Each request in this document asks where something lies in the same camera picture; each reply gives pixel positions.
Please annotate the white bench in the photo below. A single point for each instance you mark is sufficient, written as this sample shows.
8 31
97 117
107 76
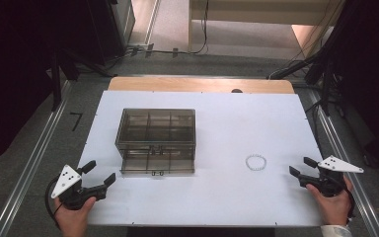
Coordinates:
260 13

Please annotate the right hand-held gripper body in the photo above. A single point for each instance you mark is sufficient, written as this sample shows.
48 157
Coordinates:
329 184

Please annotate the transparent brown drawer box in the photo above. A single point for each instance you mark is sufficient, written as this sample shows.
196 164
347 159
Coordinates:
156 138

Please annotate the person's right hand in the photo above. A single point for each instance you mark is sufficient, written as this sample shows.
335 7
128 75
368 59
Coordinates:
334 209

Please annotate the small dark round object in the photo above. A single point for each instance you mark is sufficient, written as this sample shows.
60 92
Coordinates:
237 90

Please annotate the wooden table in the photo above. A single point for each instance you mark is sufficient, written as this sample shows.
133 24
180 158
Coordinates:
177 84

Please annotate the person's white right sleeve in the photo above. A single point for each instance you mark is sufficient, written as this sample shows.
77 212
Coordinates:
337 231

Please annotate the white table mat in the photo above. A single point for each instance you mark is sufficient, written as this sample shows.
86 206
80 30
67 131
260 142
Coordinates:
230 131

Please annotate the black metal stand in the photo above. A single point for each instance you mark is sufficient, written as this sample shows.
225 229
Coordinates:
56 82
324 75

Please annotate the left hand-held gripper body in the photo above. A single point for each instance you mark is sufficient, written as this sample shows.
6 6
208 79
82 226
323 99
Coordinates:
68 179

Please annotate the person's left hand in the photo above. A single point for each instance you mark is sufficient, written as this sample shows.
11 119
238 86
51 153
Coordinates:
74 220

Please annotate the metal floor rail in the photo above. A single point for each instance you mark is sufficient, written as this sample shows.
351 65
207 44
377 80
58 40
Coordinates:
29 171
345 158

